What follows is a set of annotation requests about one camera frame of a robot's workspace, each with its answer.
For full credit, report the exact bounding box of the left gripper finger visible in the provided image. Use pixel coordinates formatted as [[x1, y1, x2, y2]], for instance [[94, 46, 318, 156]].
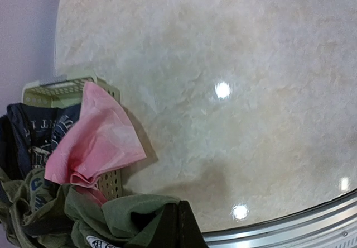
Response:
[[156, 201, 207, 248]]

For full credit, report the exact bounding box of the beige plastic laundry basket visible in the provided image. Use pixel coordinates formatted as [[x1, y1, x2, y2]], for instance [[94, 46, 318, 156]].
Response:
[[22, 71, 122, 200]]

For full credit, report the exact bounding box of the aluminium front rail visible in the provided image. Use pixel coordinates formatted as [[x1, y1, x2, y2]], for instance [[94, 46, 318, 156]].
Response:
[[203, 190, 356, 247]]

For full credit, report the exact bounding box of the olive green garment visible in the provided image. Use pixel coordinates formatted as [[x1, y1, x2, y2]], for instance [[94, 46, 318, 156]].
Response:
[[1, 169, 185, 247]]

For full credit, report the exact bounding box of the pink garment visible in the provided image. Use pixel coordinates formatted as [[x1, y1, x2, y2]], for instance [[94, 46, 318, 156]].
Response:
[[44, 82, 146, 205]]

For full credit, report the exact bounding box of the dark blue garment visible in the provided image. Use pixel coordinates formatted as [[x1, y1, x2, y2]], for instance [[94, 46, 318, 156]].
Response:
[[1, 103, 81, 180]]

